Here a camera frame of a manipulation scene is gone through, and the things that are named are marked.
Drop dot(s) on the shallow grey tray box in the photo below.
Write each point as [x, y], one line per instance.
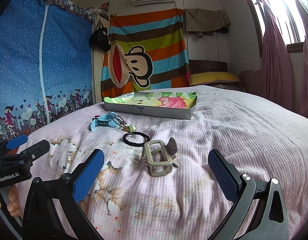
[162, 112]

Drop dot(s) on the pink floral bed sheet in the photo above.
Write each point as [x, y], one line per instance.
[163, 187]

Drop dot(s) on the person's left hand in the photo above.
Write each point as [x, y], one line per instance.
[13, 206]

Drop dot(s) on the yellow pillow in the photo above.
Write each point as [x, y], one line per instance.
[207, 78]

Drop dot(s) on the brown cord hair band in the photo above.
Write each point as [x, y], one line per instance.
[129, 128]

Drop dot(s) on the window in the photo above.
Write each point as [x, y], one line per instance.
[289, 22]

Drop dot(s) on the blue fabric wardrobe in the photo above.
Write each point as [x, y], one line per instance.
[45, 64]

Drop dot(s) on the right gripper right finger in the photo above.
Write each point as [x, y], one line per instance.
[270, 219]

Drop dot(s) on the pink curtain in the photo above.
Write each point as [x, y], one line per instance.
[277, 80]

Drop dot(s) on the striped monkey cartoon blanket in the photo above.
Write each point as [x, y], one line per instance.
[147, 52]

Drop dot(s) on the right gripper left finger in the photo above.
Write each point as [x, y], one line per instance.
[41, 220]

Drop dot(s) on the beige hair claw clip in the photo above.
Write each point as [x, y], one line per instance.
[161, 157]

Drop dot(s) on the colourful cartoon paper lining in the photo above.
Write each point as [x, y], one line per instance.
[178, 100]

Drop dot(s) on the wooden cabinet panel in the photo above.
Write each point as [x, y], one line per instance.
[98, 57]

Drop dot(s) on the black hanging bag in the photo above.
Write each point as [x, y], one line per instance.
[100, 38]

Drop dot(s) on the dark wooden headboard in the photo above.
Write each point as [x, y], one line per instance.
[203, 66]

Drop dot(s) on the light blue smart watch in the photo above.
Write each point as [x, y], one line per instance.
[106, 120]

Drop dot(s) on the floral patterned pillow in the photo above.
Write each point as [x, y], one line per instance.
[237, 86]

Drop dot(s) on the brown hanging cloth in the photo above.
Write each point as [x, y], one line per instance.
[201, 21]

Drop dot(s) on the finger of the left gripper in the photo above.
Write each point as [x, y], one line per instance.
[16, 142]
[34, 152]

